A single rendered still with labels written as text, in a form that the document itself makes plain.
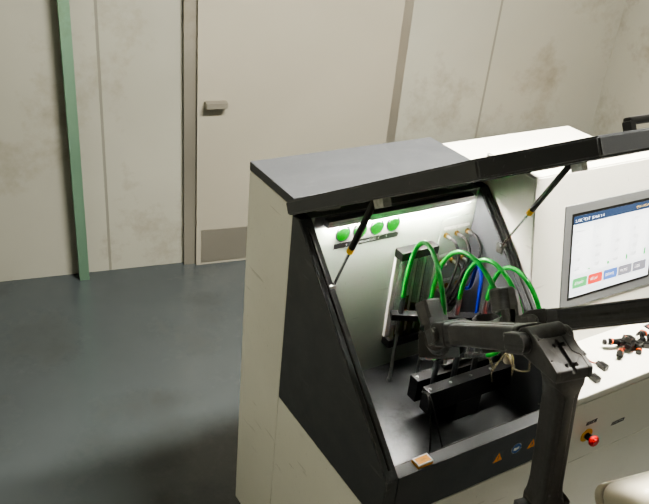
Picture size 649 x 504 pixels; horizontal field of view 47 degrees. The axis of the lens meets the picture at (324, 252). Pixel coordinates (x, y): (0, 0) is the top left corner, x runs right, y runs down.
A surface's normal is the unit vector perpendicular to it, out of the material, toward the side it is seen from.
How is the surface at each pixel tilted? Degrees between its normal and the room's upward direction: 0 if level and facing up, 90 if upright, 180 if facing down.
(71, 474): 0
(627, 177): 76
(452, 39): 90
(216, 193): 90
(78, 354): 0
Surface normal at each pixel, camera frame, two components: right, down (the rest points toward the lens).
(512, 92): 0.36, 0.48
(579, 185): 0.51, 0.24
